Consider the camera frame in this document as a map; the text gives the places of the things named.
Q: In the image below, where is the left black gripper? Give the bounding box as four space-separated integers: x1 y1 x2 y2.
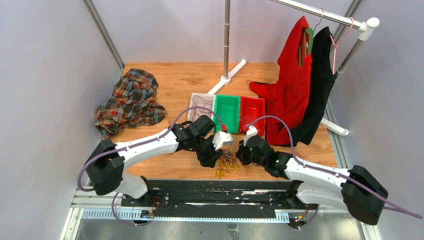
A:
192 134 224 168

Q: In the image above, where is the coloured wire bundle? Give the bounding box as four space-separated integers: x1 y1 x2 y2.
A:
213 148 240 178

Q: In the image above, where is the red wire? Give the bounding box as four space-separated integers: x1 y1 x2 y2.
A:
190 95 215 123

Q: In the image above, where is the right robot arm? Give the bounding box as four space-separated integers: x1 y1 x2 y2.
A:
236 135 389 226

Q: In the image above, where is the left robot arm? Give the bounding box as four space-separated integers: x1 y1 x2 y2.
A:
83 115 233 207

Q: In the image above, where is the red plastic bin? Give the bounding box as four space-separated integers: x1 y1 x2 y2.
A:
238 96 266 134

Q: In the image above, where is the green plastic bin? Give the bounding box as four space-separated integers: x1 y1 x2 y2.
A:
213 94 241 134

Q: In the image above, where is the white plastic bin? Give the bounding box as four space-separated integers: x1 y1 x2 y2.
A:
187 93 216 122

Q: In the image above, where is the red shirt on hanger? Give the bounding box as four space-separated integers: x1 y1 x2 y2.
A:
249 16 312 146

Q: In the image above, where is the plaid flannel shirt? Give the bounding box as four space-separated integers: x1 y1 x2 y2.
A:
94 68 167 138

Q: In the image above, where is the black shirt on hanger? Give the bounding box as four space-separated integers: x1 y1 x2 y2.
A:
290 26 337 145

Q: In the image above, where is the green hanger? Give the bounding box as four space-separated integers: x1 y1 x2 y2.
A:
298 27 314 67

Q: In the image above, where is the pink hanger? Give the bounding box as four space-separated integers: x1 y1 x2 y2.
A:
330 16 354 75

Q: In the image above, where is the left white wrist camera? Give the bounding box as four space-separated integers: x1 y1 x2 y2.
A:
212 131 234 150

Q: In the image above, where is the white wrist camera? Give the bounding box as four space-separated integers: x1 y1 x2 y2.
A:
212 131 234 150
242 124 258 146

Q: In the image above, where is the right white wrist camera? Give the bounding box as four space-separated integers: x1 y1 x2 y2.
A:
242 124 258 146

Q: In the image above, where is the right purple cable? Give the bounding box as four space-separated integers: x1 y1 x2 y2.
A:
242 115 424 230

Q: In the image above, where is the purple cable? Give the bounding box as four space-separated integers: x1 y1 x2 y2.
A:
242 115 424 230
77 105 228 228

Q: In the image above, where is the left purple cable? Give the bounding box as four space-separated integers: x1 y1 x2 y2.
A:
77 105 228 228

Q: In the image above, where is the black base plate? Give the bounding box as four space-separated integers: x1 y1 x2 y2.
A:
120 179 317 219

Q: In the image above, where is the aluminium frame rail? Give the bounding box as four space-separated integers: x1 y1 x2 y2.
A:
82 0 125 71

